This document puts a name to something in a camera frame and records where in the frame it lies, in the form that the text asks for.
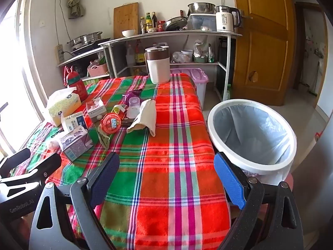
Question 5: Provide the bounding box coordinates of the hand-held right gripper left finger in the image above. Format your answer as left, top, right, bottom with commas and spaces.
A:
29, 151, 120, 250

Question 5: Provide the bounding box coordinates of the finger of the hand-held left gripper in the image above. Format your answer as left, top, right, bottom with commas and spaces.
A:
5, 152, 63, 188
0, 147, 32, 178

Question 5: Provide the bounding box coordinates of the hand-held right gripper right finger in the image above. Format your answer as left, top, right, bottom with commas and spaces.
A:
214, 152, 305, 250

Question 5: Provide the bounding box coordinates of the pale blue bin liner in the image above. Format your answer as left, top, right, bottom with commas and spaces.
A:
215, 105, 292, 185

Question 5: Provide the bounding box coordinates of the blue and white milk carton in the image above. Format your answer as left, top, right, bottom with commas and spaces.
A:
61, 111, 87, 133

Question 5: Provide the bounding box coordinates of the white round trash bin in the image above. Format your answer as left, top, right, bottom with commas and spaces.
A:
207, 99, 297, 188

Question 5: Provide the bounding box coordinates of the pink milk carton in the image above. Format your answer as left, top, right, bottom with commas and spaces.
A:
86, 97, 107, 123

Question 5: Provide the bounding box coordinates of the clear plastic cup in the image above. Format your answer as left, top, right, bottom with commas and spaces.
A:
126, 97, 142, 119

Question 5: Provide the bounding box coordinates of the green yellow wrapper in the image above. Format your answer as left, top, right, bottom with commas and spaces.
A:
97, 124, 111, 150

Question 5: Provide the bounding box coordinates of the purple grey milk carton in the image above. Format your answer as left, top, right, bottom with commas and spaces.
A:
56, 125, 93, 161

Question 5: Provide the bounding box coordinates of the round tub with red lid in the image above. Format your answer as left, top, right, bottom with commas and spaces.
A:
100, 113, 122, 135

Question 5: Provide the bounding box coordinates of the yellow patterned tissue pack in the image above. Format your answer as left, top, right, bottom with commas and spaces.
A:
46, 87, 82, 127

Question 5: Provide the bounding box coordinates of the red green plaid tablecloth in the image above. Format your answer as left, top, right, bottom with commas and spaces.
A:
10, 73, 232, 250

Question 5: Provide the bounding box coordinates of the purple snack wrapper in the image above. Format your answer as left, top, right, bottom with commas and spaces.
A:
122, 89, 143, 107

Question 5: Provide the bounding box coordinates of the red water bottle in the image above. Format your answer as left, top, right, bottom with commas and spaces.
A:
62, 66, 88, 102

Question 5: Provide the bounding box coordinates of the pink plastic basket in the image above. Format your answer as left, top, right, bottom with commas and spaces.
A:
87, 63, 108, 77

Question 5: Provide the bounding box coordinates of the storage box with pink lid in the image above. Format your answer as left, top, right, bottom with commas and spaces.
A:
170, 68, 209, 107

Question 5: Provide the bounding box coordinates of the white power strip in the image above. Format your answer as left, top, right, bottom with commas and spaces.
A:
55, 44, 65, 64

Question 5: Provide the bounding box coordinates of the white canister with brown lid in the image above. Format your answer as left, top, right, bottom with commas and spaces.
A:
145, 46, 171, 84

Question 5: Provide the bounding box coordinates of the black induction cooker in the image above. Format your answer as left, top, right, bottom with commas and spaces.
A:
70, 40, 110, 55

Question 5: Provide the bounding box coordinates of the white plastic tub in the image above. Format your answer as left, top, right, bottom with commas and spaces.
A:
181, 49, 193, 63

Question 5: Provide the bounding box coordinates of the crumpled clear plastic bag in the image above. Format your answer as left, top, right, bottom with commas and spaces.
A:
172, 51, 186, 63

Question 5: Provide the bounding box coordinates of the steel steamer pot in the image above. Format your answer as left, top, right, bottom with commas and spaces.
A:
66, 31, 103, 48

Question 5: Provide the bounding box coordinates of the wooden door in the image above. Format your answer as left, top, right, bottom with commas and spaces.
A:
231, 0, 296, 106

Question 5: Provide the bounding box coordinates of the white metal shelf rack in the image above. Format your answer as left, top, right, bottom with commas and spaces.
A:
57, 30, 243, 102

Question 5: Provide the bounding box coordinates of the white electric kettle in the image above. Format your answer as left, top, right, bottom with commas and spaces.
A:
215, 5, 241, 33

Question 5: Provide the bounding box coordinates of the yellow label sauce bottle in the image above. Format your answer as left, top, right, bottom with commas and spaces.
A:
145, 12, 153, 33

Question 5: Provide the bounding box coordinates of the wooden cutting board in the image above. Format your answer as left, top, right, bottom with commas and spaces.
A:
113, 2, 139, 39

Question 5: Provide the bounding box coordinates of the clear plastic storage box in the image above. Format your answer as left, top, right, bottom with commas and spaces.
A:
187, 13, 217, 31

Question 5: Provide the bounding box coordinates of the dark wok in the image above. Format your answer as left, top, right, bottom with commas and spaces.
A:
163, 16, 188, 31

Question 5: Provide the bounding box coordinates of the steel mixing bowl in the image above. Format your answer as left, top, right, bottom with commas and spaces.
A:
188, 2, 216, 14

